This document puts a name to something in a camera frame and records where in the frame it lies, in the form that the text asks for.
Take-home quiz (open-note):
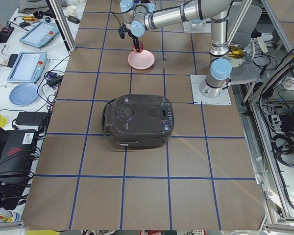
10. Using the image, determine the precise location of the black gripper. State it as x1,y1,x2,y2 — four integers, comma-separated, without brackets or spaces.
132,36,140,52

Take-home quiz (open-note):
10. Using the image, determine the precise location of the red apple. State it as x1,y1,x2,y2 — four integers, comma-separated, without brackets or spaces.
132,41,144,53

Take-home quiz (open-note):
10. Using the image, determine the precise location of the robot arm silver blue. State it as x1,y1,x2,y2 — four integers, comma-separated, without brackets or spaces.
119,0,251,98

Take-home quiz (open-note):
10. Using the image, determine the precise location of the pink plate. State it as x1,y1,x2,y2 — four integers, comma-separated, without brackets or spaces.
128,50,155,70

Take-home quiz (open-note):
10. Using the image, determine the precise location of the blue plate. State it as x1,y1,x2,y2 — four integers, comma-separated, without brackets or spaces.
9,83,38,106

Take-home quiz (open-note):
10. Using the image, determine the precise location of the black rice cooker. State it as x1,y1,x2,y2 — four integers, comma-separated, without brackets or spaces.
102,94,174,147

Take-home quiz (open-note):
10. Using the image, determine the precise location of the upper blue teach pendant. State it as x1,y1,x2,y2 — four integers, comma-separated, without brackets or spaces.
19,22,59,48

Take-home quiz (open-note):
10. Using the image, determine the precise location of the blue teach pendant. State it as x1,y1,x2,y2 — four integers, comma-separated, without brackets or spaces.
19,22,59,48
7,51,47,83

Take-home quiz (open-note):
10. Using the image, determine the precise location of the lower blue teach pendant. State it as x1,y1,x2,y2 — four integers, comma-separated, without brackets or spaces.
7,51,47,83

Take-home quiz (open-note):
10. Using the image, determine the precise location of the grey office chair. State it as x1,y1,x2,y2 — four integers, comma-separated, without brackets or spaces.
229,5,262,85

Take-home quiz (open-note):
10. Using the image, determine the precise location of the black power adapter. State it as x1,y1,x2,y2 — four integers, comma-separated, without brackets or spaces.
15,112,47,126

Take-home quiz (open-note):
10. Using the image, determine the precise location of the black computer box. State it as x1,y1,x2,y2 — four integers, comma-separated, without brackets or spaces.
0,129,38,185

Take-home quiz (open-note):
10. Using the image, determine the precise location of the aluminium frame post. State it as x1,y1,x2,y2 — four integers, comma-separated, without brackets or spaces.
46,0,76,52

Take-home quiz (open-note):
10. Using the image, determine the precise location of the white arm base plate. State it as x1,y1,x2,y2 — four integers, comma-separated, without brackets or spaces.
190,75,231,105

